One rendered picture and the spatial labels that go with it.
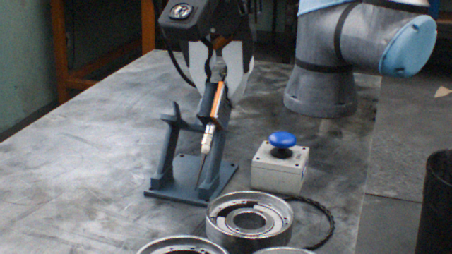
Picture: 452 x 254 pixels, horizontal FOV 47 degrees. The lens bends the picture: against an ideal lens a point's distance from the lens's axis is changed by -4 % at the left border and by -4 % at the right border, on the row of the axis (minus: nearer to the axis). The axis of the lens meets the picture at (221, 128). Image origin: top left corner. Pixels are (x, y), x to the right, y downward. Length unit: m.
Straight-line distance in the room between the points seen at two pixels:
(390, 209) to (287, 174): 1.62
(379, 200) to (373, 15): 1.56
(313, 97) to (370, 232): 1.22
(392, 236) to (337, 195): 1.41
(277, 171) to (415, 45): 0.34
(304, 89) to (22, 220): 0.58
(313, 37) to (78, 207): 0.53
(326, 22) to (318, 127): 0.19
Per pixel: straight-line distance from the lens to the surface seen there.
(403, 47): 0.92
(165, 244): 0.61
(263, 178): 0.77
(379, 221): 2.27
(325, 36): 1.00
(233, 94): 0.67
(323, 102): 1.04
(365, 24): 0.95
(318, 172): 0.84
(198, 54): 0.67
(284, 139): 0.76
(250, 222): 0.68
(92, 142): 0.93
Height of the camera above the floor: 1.19
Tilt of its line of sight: 24 degrees down
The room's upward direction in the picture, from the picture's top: 2 degrees clockwise
